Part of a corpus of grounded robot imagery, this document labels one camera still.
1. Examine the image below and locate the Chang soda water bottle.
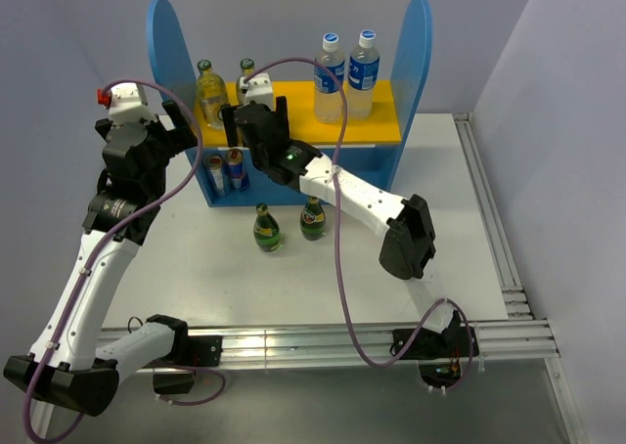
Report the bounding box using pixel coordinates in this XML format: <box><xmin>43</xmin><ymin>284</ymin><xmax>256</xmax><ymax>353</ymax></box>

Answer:
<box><xmin>236</xmin><ymin>58</ymin><xmax>255</xmax><ymax>105</ymax></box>
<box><xmin>196</xmin><ymin>60</ymin><xmax>229</xmax><ymax>129</ymax></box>

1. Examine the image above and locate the Pocari Sweat bottle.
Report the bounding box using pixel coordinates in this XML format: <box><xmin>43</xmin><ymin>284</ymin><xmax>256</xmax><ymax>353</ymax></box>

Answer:
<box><xmin>346</xmin><ymin>29</ymin><xmax>380</xmax><ymax>119</ymax></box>
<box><xmin>314</xmin><ymin>32</ymin><xmax>345</xmax><ymax>123</ymax></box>

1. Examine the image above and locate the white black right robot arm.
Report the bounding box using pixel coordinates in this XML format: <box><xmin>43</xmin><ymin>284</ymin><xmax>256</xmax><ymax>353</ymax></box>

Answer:
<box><xmin>221</xmin><ymin>97</ymin><xmax>435</xmax><ymax>280</ymax></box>

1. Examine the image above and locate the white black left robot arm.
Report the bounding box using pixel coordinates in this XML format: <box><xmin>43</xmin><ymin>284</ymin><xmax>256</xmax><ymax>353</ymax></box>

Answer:
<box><xmin>3</xmin><ymin>100</ymin><xmax>197</xmax><ymax>417</ymax></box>

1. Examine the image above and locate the Red Bull can left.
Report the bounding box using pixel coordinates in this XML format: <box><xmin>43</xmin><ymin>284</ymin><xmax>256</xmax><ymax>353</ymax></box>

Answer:
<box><xmin>203</xmin><ymin>154</ymin><xmax>232</xmax><ymax>197</ymax></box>

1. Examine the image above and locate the red bull can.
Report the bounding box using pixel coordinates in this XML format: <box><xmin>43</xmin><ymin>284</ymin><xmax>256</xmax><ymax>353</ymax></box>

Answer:
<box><xmin>225</xmin><ymin>148</ymin><xmax>249</xmax><ymax>191</ymax></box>
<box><xmin>203</xmin><ymin>154</ymin><xmax>232</xmax><ymax>197</ymax></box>

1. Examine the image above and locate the Red Bull can right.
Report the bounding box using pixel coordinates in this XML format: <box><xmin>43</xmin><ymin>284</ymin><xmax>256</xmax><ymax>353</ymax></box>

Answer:
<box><xmin>225</xmin><ymin>148</ymin><xmax>249</xmax><ymax>191</ymax></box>

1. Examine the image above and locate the green Perrier bottle left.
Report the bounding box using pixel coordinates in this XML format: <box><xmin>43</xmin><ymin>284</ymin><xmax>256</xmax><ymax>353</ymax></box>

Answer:
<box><xmin>253</xmin><ymin>202</ymin><xmax>282</xmax><ymax>251</ymax></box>

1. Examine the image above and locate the green perrier bottle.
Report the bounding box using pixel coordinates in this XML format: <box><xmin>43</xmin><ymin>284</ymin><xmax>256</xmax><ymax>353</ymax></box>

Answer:
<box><xmin>253</xmin><ymin>202</ymin><xmax>282</xmax><ymax>251</ymax></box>
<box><xmin>300</xmin><ymin>197</ymin><xmax>326</xmax><ymax>241</ymax></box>

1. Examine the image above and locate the green Perrier bottle right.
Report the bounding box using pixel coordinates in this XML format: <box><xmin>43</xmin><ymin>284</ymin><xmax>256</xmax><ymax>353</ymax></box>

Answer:
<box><xmin>300</xmin><ymin>197</ymin><xmax>326</xmax><ymax>241</ymax></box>

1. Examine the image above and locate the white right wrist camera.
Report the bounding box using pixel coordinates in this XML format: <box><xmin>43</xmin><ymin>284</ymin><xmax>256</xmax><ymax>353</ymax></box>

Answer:
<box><xmin>242</xmin><ymin>72</ymin><xmax>275</xmax><ymax>111</ymax></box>

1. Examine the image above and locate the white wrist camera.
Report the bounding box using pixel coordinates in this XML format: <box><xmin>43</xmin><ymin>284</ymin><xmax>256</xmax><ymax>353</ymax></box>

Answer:
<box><xmin>242</xmin><ymin>72</ymin><xmax>275</xmax><ymax>111</ymax></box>
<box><xmin>97</xmin><ymin>82</ymin><xmax>156</xmax><ymax>126</ymax></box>

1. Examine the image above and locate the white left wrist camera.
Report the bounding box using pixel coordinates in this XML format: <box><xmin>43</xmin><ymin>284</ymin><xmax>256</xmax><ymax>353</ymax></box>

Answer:
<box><xmin>97</xmin><ymin>82</ymin><xmax>156</xmax><ymax>126</ymax></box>

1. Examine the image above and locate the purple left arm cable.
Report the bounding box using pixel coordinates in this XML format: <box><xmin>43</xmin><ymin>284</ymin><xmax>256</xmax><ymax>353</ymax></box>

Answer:
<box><xmin>22</xmin><ymin>79</ymin><xmax>229</xmax><ymax>444</ymax></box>

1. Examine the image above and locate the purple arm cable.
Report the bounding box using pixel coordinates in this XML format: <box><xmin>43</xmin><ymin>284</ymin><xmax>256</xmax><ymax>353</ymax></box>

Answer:
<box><xmin>22</xmin><ymin>79</ymin><xmax>229</xmax><ymax>444</ymax></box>
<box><xmin>244</xmin><ymin>57</ymin><xmax>475</xmax><ymax>392</ymax></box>

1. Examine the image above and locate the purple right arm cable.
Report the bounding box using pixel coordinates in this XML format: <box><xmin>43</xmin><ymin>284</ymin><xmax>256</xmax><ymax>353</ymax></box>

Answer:
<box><xmin>244</xmin><ymin>57</ymin><xmax>475</xmax><ymax>392</ymax></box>

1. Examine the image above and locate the aluminium rail frame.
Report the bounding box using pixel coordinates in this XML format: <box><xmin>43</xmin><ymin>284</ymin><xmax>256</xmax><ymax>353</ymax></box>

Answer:
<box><xmin>22</xmin><ymin>112</ymin><xmax>588</xmax><ymax>444</ymax></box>

